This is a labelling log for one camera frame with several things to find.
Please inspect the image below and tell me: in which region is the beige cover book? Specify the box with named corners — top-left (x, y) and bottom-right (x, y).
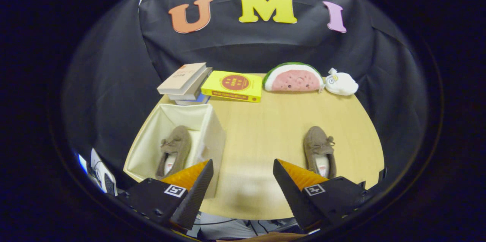
top-left (157, 62), bottom-right (207, 96)

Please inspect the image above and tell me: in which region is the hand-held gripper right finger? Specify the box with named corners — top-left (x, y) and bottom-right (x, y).
top-left (273, 159), bottom-right (374, 231)

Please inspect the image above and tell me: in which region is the beige fabric storage box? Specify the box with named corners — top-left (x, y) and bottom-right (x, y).
top-left (123, 103), bottom-right (227, 200)

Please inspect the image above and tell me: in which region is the watermelon slice plush toy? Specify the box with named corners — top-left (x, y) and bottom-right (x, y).
top-left (263, 62), bottom-right (324, 93)

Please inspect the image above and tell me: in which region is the black backdrop cloth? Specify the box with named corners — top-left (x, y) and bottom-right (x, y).
top-left (61, 0), bottom-right (429, 193)

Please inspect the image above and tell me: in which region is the blue book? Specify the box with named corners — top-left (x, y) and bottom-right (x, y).
top-left (175, 93), bottom-right (210, 106)

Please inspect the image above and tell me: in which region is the brown fuzzy shoe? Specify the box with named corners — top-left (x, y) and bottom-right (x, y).
top-left (303, 126), bottom-right (337, 179)
top-left (156, 126), bottom-right (192, 180)

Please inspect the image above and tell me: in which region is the white plush toy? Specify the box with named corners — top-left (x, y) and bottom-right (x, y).
top-left (325, 68), bottom-right (359, 96)

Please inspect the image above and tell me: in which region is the yellow book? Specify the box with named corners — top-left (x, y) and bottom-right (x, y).
top-left (201, 70), bottom-right (263, 103)

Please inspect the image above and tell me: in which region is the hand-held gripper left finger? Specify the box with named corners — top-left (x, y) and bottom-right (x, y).
top-left (116, 159), bottom-right (214, 233)

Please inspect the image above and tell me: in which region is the white striped object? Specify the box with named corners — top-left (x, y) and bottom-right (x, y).
top-left (89, 148), bottom-right (117, 197)

